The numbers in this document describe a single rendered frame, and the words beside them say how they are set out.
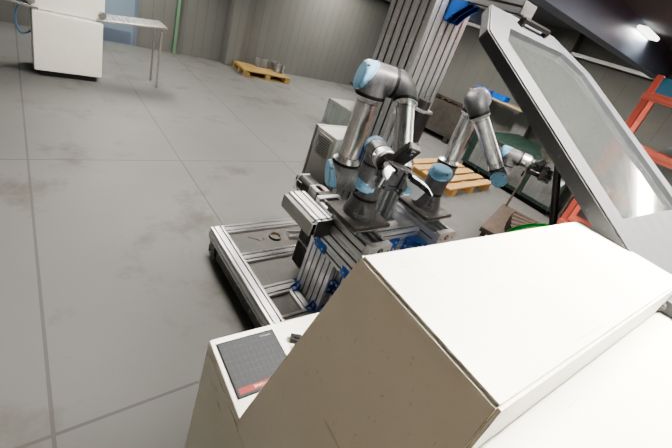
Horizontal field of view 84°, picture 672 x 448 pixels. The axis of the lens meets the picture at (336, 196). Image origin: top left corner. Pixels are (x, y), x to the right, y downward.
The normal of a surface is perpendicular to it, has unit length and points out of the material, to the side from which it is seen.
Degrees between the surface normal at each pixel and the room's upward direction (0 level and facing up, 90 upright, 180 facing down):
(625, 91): 90
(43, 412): 0
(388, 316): 90
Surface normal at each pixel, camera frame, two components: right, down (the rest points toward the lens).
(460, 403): -0.79, 0.03
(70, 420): 0.30, -0.85
